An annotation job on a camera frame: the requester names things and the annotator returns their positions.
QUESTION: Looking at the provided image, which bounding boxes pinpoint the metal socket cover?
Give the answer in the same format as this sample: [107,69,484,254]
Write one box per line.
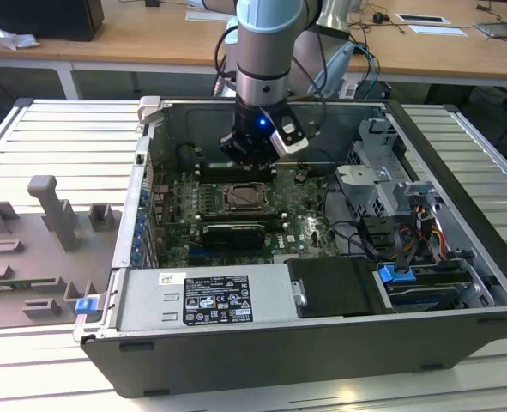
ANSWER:
[221,182,276,213]

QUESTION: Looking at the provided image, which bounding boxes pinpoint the black RAM slot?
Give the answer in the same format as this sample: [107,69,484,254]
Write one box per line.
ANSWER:
[197,161,276,183]
[200,209,289,223]

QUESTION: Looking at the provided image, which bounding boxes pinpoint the CPU socket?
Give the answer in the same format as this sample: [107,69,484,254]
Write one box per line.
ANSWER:
[220,181,277,215]

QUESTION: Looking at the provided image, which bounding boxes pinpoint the black graphics card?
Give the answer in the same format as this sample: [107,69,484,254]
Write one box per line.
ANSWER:
[200,221,267,251]

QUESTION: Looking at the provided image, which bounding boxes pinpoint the green motherboard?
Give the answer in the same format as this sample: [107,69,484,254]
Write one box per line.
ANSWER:
[152,165,365,268]

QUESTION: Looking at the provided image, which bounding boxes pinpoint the grey plastic case latch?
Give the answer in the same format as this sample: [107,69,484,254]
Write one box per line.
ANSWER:
[136,95,165,126]

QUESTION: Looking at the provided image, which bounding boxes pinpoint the pale blue teach pendant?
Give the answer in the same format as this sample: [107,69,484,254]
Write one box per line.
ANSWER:
[311,41,358,98]

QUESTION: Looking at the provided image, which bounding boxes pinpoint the grey metal drive cage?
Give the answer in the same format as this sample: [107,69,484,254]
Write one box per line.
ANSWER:
[334,115,443,221]

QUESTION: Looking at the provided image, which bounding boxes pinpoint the wooden desk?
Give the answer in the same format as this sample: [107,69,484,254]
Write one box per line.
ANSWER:
[0,0,507,100]

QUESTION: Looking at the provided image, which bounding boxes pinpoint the black plastic shroud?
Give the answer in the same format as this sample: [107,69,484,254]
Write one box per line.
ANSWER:
[286,257,386,320]

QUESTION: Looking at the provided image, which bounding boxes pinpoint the grey power supply unit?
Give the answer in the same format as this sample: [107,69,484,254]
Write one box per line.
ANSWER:
[118,264,302,332]

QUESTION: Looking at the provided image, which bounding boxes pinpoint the hard disk in blue carrier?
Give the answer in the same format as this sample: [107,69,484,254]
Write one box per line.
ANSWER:
[376,264,473,313]

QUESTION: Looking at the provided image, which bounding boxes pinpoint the white paper sheet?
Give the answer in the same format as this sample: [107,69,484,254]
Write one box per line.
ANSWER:
[407,24,469,39]

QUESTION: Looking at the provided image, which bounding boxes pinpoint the black open PC case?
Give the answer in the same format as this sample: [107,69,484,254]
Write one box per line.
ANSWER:
[73,94,507,399]

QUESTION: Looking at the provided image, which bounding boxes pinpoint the blue plastic case clip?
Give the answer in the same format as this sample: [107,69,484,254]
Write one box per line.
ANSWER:
[75,297,98,317]

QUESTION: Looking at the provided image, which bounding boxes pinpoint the black box on desk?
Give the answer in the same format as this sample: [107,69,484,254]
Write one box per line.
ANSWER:
[0,0,106,43]

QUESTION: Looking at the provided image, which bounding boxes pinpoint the grey parts rack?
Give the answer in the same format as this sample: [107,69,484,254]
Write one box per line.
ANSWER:
[0,173,124,331]

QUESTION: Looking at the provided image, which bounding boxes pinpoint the crumpled white paper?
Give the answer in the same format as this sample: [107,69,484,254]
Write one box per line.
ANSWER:
[0,23,40,52]

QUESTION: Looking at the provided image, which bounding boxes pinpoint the clear plastic tray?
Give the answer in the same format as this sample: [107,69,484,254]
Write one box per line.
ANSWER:
[473,18,507,43]

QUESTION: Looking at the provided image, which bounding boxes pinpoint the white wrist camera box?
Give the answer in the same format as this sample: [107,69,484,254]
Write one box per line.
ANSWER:
[269,110,310,155]

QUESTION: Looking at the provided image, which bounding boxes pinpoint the grey desk cable grommet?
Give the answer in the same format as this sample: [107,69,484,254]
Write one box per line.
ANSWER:
[184,9,238,23]
[395,12,451,25]

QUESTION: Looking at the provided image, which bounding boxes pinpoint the black disk wire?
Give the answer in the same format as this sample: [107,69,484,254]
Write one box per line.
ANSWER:
[390,231,409,275]

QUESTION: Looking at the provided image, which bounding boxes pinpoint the orange yellow red wires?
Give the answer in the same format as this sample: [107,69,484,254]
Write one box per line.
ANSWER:
[409,204,447,258]

